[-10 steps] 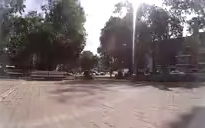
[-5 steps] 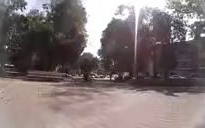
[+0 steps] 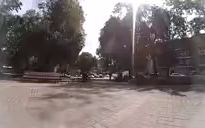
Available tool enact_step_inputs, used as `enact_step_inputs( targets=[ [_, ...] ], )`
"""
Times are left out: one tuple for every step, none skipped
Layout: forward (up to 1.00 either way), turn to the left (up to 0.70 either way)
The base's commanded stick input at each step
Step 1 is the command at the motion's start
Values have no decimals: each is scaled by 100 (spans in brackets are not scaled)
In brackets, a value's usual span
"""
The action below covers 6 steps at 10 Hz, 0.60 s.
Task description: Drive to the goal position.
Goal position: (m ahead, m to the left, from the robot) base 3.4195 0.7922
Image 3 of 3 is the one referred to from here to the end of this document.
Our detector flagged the brick building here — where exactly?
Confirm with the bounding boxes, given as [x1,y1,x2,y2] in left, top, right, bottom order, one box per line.
[156,19,205,79]

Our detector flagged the row of parked cars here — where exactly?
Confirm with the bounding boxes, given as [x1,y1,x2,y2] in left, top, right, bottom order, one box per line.
[61,71,131,82]

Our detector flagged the row of trees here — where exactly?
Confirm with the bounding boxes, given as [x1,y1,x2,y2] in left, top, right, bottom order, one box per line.
[0,0,205,81]

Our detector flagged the tall pale pole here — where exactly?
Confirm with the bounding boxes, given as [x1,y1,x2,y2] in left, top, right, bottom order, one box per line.
[130,3,137,78]

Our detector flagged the grey brick pavement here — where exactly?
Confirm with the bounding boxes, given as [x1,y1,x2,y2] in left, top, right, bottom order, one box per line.
[0,78,205,128]

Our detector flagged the white car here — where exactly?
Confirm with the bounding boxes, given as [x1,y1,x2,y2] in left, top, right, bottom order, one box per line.
[169,71,187,78]

